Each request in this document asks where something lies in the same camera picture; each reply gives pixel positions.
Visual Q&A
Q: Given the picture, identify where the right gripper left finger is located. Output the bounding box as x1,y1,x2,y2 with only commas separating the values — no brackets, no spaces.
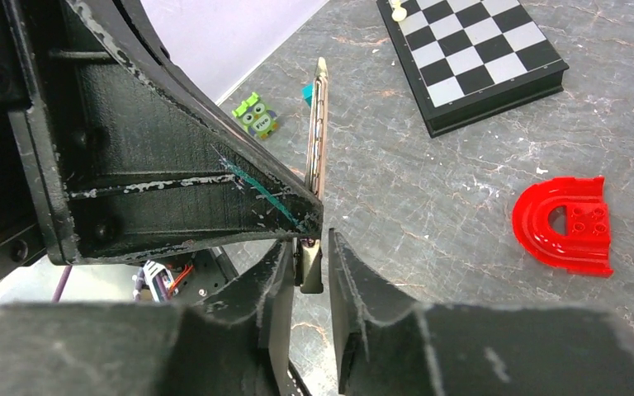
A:
0,242,294,395

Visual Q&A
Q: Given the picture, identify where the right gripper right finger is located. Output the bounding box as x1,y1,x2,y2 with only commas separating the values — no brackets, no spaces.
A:
329,230,634,395

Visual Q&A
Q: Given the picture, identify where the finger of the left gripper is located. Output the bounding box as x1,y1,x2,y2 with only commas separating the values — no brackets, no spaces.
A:
7,1,323,265

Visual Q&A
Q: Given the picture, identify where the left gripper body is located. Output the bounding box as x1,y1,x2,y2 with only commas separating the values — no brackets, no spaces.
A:
0,1,66,280

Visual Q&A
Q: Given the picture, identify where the red plastic arch toy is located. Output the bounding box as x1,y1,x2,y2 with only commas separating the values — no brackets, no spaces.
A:
511,176,613,278

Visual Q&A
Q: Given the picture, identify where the green toy car block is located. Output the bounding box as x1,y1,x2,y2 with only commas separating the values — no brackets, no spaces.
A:
232,92,278,139

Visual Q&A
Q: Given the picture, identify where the teal cube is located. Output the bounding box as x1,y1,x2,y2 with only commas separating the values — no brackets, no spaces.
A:
301,83,314,106

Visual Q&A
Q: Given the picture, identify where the black white chessboard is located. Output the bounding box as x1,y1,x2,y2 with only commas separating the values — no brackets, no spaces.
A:
376,0,569,138

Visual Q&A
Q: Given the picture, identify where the white chess pawn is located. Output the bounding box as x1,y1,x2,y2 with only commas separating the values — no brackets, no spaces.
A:
389,0,408,22

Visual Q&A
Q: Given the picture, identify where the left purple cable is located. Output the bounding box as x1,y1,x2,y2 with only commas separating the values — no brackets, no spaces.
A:
51,265,73,304

